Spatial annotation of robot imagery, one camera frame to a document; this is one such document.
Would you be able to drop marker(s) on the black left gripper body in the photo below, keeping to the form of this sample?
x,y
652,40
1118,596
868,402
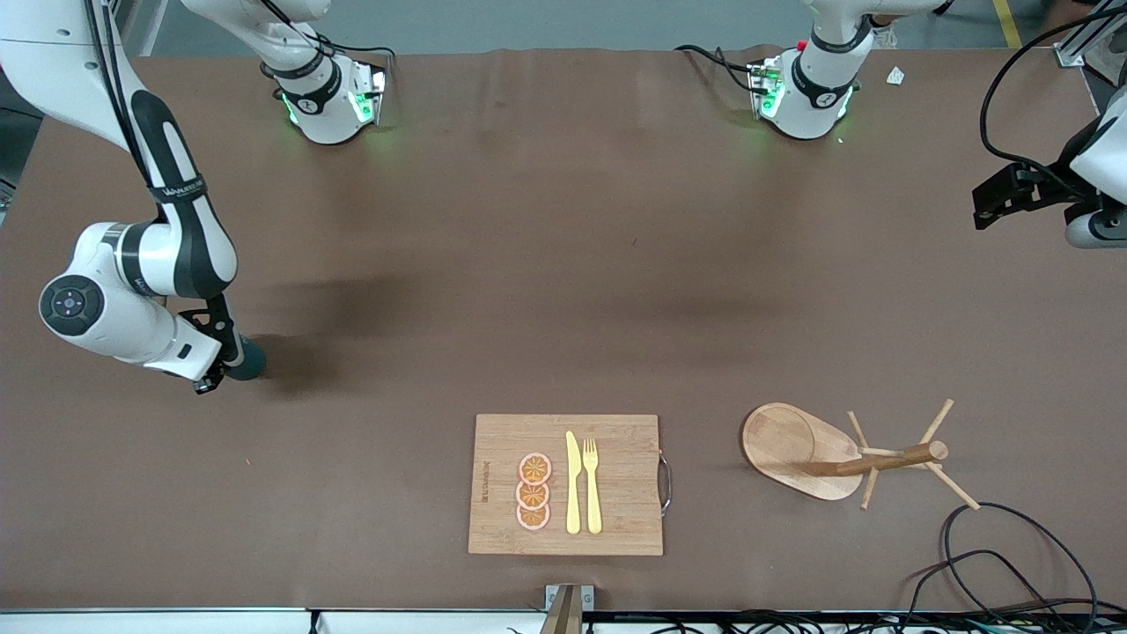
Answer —
x,y
1044,190

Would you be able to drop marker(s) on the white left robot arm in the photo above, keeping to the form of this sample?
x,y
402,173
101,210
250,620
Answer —
x,y
814,97

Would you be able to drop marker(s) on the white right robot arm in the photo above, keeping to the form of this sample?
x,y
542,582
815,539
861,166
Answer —
x,y
106,317

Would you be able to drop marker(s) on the small white paper scrap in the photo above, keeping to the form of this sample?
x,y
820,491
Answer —
x,y
896,76

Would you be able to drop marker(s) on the black caster wheel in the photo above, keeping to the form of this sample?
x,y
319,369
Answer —
x,y
948,7

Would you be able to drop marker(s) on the white desk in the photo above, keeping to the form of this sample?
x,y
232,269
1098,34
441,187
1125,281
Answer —
x,y
176,623

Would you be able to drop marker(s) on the orange slice toy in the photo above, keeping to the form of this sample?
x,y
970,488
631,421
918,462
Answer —
x,y
535,468
533,518
533,496

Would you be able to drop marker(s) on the wooden mug tree stand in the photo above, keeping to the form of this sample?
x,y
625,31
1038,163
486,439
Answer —
x,y
779,445

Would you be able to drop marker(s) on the yellow plastic knife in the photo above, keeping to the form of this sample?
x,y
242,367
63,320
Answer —
x,y
573,493

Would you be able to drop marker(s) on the yellow plastic fork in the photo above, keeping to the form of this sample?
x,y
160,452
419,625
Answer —
x,y
593,502

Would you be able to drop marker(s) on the bamboo cutting board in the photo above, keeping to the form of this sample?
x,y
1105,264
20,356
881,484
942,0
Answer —
x,y
616,440

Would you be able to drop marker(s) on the aluminium frame profile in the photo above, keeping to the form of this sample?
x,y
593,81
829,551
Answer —
x,y
1079,44

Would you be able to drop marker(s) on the metal base connector bracket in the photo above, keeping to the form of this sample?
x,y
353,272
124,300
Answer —
x,y
370,92
764,88

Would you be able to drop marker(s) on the aluminium frame post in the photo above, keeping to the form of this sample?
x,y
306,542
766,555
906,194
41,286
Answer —
x,y
568,616

